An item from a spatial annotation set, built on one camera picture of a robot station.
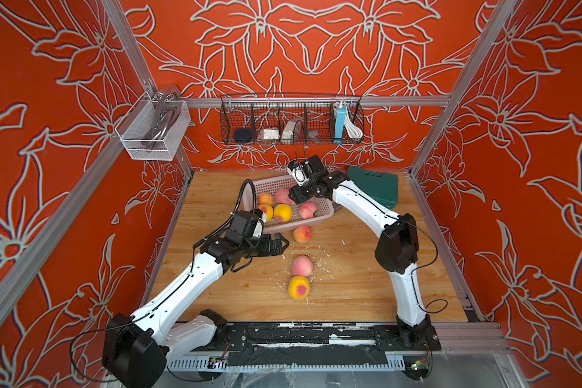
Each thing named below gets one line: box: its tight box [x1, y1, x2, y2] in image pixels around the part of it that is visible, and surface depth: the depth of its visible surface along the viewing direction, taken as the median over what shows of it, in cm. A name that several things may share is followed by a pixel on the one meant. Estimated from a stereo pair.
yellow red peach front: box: [287, 274, 310, 300], surface depth 79 cm
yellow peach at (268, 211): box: [257, 202, 275, 223], surface depth 98 cm
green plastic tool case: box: [346, 166, 399, 211], surface depth 113 cm
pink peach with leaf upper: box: [298, 201, 318, 220], surface depth 99 cm
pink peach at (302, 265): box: [291, 255, 313, 277], surface depth 84 cm
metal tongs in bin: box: [143, 85, 182, 149], surface depth 87 cm
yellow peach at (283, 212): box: [273, 203, 292, 223], surface depth 100 cm
